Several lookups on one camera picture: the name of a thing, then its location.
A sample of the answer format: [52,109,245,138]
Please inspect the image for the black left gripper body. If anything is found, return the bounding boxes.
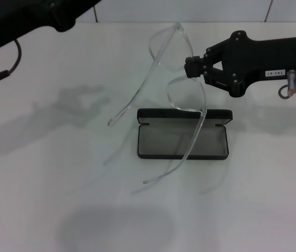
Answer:
[0,0,101,57]

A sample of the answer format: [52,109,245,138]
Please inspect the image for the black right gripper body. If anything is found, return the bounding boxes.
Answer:
[223,30,296,98]

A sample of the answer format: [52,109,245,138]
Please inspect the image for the clear transparent glasses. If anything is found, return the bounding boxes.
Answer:
[107,22,208,184]

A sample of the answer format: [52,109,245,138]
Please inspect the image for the black glasses case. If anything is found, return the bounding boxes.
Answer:
[136,108,233,160]

